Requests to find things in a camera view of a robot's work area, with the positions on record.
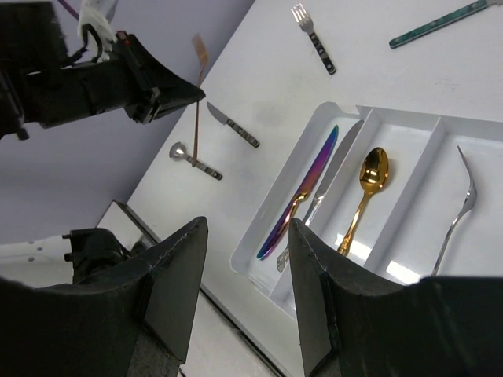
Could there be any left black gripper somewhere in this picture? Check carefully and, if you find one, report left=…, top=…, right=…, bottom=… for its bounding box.
left=1, top=1, right=205, bottom=141

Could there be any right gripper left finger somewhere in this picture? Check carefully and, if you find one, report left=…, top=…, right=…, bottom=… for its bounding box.
left=1, top=217, right=208, bottom=376

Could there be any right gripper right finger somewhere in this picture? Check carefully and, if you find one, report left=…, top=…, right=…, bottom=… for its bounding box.
left=288, top=219, right=502, bottom=376

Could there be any copper fork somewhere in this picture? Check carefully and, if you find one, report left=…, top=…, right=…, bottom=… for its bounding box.
left=192, top=34, right=209, bottom=167

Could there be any plain silver fork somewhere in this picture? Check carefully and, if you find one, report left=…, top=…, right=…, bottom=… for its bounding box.
left=431, top=145, right=478, bottom=276

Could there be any ornate silver knife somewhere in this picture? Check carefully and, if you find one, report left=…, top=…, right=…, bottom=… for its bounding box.
left=276, top=119, right=365, bottom=273

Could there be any iridescent rainbow knife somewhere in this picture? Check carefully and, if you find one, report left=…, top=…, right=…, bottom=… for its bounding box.
left=256, top=125, right=339, bottom=260

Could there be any ornate gold spoon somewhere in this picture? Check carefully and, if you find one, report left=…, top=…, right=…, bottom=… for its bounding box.
left=337, top=147, right=390, bottom=257

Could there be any white three-compartment cutlery tray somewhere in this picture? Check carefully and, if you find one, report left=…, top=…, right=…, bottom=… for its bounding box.
left=229, top=103, right=502, bottom=325

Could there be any knife with black handle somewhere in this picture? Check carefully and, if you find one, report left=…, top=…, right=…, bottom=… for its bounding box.
left=207, top=101, right=260, bottom=148

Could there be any spoon with black handle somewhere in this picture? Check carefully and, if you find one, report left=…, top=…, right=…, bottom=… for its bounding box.
left=169, top=142, right=223, bottom=181

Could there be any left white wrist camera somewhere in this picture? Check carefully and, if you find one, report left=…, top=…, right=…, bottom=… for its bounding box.
left=78, top=0, right=119, bottom=42

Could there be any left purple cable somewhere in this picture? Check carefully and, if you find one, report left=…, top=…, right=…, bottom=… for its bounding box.
left=57, top=0, right=82, bottom=19

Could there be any fork with black handle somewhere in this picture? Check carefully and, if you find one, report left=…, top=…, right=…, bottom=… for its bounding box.
left=291, top=3, right=336, bottom=75

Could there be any knife with teal handle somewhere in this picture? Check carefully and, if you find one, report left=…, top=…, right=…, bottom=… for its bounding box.
left=388, top=0, right=502, bottom=49

